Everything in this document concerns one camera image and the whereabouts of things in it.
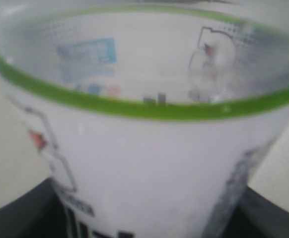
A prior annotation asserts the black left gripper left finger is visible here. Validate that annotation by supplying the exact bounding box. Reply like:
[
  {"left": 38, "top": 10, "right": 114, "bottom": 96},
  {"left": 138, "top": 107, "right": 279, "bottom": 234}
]
[{"left": 0, "top": 179, "right": 68, "bottom": 238}]

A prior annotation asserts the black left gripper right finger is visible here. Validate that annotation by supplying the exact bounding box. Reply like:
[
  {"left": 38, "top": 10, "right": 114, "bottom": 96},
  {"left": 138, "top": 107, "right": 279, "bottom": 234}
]
[{"left": 223, "top": 188, "right": 289, "bottom": 238}]

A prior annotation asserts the clear plastic bottle green label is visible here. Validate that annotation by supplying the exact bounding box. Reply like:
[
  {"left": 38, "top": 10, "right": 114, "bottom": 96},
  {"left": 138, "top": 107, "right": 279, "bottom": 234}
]
[{"left": 0, "top": 0, "right": 289, "bottom": 238}]

